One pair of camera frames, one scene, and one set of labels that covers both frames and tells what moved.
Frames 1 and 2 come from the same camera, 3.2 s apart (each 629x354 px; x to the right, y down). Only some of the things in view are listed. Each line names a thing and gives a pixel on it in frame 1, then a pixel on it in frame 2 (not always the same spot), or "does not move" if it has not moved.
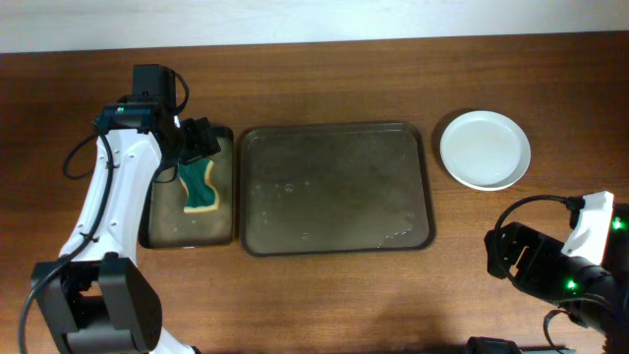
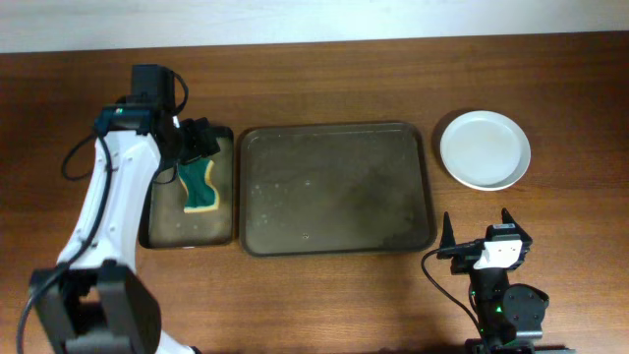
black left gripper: x=203 y=139 does not move
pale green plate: x=485 y=149 does not move
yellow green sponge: x=196 y=176 does not move
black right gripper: x=534 y=243 -> x=465 y=257
